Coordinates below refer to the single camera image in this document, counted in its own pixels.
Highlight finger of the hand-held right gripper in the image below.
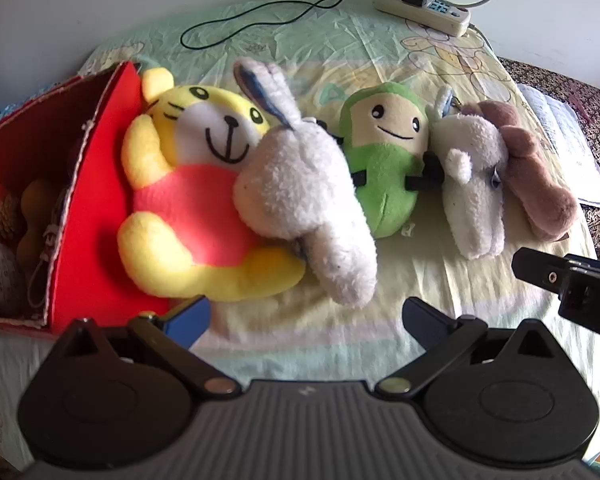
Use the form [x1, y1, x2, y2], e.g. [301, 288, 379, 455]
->
[511, 247, 573, 297]

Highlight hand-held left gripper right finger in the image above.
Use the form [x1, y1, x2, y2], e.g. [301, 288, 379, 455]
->
[375, 296, 561, 395]

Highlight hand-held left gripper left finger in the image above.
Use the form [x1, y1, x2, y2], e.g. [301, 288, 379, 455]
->
[62, 294, 241, 395]

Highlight brown bear plush toy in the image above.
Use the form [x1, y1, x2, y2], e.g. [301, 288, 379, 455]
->
[462, 100, 580, 243]

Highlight small white plush toy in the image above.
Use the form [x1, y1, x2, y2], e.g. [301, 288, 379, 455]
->
[427, 110, 508, 261]

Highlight yellow tiger plush toy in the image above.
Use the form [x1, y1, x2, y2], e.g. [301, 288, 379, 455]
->
[117, 66, 308, 303]

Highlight green plush toy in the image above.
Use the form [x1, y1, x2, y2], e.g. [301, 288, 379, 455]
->
[320, 81, 446, 239]

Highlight red cardboard box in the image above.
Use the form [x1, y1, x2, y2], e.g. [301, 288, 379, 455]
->
[0, 60, 181, 343]

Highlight white rabbit plush toy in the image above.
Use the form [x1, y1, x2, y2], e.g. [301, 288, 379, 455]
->
[231, 56, 379, 309]

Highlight cartoon bear printed bedsheet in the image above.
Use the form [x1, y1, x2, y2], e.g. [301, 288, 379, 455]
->
[0, 0, 600, 466]

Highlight white paper sheets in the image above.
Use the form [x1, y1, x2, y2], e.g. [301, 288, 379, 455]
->
[517, 82, 600, 209]

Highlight grey round pouch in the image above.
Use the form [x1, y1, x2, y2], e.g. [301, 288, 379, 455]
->
[0, 237, 28, 317]

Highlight brown wooden figure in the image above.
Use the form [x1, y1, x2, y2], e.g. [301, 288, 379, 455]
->
[15, 178, 61, 271]

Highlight brown pinecone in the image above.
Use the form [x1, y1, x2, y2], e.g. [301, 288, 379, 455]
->
[0, 192, 28, 246]

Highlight white power strip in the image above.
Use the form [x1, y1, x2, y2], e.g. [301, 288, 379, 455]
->
[373, 0, 473, 37]

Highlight white braided strap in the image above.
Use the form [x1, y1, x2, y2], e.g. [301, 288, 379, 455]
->
[26, 220, 63, 311]

